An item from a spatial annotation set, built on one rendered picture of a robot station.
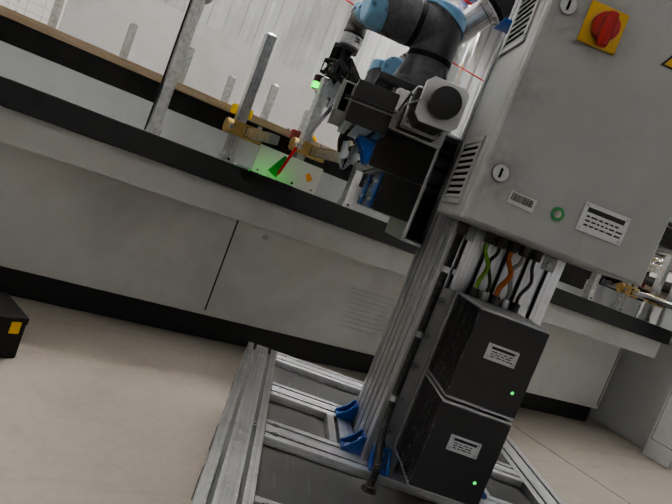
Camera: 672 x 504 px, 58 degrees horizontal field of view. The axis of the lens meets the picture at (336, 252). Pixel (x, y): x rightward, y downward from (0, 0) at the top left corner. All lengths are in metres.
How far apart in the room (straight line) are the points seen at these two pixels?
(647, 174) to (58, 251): 1.85
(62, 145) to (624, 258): 1.60
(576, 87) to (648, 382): 3.19
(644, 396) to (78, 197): 3.30
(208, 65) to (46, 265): 7.49
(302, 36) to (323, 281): 7.89
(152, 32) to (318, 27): 2.66
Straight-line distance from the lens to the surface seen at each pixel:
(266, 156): 2.16
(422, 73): 1.57
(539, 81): 1.09
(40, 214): 2.29
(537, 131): 1.08
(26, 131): 2.05
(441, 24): 1.61
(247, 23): 9.87
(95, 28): 9.19
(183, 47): 2.08
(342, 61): 2.17
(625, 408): 4.21
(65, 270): 2.34
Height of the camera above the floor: 0.72
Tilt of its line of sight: 5 degrees down
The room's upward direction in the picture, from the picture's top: 21 degrees clockwise
